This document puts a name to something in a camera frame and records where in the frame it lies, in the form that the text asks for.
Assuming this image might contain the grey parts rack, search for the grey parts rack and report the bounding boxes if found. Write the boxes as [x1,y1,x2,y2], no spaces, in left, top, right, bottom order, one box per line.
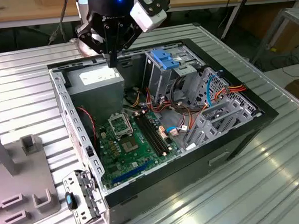
[0,125,63,224]

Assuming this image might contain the metal card retention bracket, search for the metal card retention bracket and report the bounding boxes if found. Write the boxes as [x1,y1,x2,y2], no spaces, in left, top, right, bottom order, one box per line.
[61,167,108,224]

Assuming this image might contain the green motherboard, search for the green motherboard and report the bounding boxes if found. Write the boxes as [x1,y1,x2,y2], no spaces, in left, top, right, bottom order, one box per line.
[94,107,185,190]

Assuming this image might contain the blue plastic drive bracket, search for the blue plastic drive bracket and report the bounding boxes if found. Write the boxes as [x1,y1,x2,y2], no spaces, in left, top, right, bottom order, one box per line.
[151,48,178,71]

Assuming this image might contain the orange red wire bundle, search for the orange red wire bundle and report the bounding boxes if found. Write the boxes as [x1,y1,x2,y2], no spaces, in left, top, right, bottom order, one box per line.
[142,98,197,136]

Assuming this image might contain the grey perforated disk bay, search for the grey perforated disk bay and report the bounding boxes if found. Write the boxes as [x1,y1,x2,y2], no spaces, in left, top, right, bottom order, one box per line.
[178,63,268,152]

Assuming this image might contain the black RAM slot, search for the black RAM slot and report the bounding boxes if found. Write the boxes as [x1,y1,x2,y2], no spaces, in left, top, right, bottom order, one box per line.
[138,113,165,159]
[145,113,173,159]
[142,113,169,159]
[135,114,162,160]

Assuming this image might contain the black cable bundle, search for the black cable bundle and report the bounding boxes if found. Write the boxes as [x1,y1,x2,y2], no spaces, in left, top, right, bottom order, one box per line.
[167,73,206,115]

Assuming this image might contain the blue black latch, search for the blue black latch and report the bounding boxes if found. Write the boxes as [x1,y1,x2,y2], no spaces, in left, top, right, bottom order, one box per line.
[64,190,79,210]

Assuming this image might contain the CPU socket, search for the CPU socket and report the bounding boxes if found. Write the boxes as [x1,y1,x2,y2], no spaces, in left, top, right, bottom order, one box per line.
[119,135,142,155]

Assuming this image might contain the long wooden desk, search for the long wooden desk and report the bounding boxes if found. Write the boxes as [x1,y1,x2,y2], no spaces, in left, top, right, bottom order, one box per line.
[0,0,299,30]

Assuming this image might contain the blue data wire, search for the blue data wire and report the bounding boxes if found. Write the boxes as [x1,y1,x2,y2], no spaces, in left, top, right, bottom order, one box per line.
[204,73,221,108]

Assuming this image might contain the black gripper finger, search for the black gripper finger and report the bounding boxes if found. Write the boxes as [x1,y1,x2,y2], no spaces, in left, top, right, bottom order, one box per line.
[75,16,114,71]
[110,19,147,69]

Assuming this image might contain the blue wire with pale connector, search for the blue wire with pale connector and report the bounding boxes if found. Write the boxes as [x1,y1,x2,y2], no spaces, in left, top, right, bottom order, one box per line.
[164,125,180,137]

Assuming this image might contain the red black twisted wire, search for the red black twisted wire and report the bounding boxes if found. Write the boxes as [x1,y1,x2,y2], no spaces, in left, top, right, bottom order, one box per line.
[77,105,98,148]

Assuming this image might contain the grey metal drive cage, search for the grey metal drive cage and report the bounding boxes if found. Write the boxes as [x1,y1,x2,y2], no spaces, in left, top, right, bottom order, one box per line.
[139,42,208,103]

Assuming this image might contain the black open PC case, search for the black open PC case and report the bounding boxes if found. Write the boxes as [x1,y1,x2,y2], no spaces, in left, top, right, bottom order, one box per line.
[45,32,287,224]

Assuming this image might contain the aluminium frame table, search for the aluminium frame table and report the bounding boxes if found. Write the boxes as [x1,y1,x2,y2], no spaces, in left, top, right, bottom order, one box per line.
[249,7,299,72]

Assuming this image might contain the orange red yellow power wire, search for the orange red yellow power wire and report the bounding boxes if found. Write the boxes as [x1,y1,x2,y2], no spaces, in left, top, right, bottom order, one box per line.
[213,83,248,103]

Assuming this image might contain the blue expansion slot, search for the blue expansion slot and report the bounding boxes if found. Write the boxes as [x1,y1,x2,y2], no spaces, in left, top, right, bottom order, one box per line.
[110,160,153,186]

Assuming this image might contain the yellow orange supply wires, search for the yellow orange supply wires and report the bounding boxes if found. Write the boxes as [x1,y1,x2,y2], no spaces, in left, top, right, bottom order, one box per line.
[123,89,146,109]

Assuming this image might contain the metal socket cover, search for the metal socket cover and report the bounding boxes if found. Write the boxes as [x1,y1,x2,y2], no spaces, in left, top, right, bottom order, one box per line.
[107,112,134,140]

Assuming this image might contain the grey power supply unit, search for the grey power supply unit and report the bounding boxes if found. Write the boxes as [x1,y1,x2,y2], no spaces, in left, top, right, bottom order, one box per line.
[65,63,128,123]

